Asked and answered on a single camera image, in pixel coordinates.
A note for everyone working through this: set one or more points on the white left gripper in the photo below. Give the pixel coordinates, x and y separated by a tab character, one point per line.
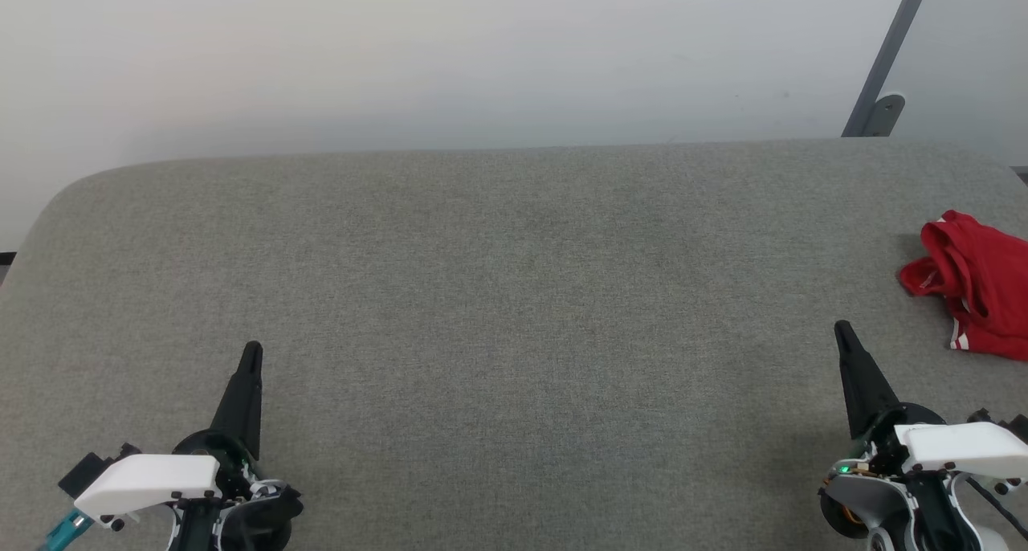
144	479

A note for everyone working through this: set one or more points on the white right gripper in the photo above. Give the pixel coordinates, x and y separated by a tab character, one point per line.
964	446

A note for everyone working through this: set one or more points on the red and white jersey shirt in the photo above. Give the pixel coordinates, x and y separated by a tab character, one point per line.
988	278

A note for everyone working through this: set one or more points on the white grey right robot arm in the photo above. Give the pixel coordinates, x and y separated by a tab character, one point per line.
891	511

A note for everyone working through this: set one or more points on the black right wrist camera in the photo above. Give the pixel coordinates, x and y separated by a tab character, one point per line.
1004	426

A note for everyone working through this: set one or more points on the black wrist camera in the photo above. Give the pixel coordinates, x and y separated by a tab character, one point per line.
1004	426
92	471

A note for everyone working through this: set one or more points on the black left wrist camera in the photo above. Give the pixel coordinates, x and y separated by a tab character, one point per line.
92	471

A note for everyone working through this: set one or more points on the grey metal foot bracket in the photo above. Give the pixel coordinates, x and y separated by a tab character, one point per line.
885	116

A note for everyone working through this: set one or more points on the grey metal post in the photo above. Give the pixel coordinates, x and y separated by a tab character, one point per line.
899	37

